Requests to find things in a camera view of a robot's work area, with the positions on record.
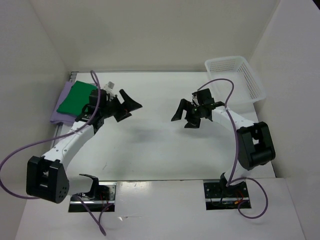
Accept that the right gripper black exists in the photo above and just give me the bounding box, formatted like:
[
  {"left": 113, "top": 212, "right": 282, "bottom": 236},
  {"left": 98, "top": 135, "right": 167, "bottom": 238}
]
[{"left": 171, "top": 98, "right": 204, "bottom": 129}]

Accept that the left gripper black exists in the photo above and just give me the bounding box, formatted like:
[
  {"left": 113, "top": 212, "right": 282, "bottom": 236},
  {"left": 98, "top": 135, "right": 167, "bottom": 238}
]
[{"left": 100, "top": 89, "right": 142, "bottom": 122}]

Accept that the green shirt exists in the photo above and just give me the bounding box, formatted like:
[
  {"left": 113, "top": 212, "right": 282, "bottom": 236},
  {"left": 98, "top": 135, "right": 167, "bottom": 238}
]
[{"left": 56, "top": 81, "right": 97, "bottom": 117}]

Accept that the purple shirt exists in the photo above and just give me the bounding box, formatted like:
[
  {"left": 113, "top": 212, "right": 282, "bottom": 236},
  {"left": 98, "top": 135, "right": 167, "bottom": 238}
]
[{"left": 50, "top": 82, "right": 82, "bottom": 126}]

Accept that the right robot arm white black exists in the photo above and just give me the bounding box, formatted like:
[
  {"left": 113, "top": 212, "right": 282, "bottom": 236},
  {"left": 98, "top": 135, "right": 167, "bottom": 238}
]
[{"left": 171, "top": 99, "right": 276, "bottom": 197}]

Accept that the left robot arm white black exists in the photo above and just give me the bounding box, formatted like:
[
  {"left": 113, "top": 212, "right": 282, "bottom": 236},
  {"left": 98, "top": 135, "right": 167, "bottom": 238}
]
[{"left": 26, "top": 89, "right": 142, "bottom": 204}]

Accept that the white plastic basket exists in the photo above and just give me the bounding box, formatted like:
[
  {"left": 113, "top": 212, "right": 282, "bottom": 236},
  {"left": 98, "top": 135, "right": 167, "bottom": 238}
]
[{"left": 204, "top": 56, "right": 266, "bottom": 106}]

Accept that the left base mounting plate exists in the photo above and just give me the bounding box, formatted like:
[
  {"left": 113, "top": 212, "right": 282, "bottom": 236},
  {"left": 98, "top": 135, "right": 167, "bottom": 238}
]
[{"left": 68, "top": 181, "right": 117, "bottom": 213}]

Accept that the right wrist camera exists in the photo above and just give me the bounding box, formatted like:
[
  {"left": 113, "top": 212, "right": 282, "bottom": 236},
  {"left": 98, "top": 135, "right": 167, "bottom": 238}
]
[{"left": 192, "top": 88, "right": 215, "bottom": 106}]

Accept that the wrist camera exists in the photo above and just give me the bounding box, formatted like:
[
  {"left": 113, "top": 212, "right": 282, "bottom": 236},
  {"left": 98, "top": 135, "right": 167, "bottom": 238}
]
[
  {"left": 192, "top": 88, "right": 215, "bottom": 106},
  {"left": 89, "top": 81, "right": 116, "bottom": 108}
]

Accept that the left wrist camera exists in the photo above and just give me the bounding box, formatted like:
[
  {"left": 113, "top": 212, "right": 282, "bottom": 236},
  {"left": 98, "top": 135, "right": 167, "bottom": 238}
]
[{"left": 89, "top": 81, "right": 116, "bottom": 108}]

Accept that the aluminium table edge rail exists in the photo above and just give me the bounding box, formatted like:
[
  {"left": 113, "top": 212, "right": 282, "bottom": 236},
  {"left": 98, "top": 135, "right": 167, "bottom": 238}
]
[{"left": 50, "top": 71, "right": 78, "bottom": 138}]

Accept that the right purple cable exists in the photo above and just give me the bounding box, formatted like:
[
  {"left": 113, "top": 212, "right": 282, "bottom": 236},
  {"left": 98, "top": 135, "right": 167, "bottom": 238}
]
[{"left": 197, "top": 78, "right": 270, "bottom": 219}]

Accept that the purple cable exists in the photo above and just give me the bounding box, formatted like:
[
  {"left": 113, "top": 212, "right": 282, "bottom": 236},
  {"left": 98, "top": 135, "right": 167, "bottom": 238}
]
[
  {"left": 0, "top": 70, "right": 113, "bottom": 236},
  {"left": 197, "top": 78, "right": 270, "bottom": 219}
]

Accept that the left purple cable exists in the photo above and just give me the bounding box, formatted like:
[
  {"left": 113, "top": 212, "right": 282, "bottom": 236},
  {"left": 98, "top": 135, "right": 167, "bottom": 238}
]
[{"left": 0, "top": 70, "right": 113, "bottom": 236}]

